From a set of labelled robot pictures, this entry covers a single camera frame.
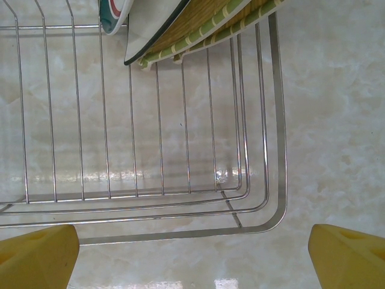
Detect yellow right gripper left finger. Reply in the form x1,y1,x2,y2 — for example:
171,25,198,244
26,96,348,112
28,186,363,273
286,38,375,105
0,224,81,289

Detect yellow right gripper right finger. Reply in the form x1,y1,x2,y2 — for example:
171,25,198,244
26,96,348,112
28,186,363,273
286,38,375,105
309,223,385,289

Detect round white plate green rim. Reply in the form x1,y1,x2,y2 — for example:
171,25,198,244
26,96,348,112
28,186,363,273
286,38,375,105
99,0,134,36

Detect square white plate dark rim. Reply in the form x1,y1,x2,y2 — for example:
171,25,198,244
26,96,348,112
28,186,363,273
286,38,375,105
123,0,192,66

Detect metal wire dish rack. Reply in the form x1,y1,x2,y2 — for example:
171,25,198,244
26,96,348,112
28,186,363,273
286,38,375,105
0,0,289,246

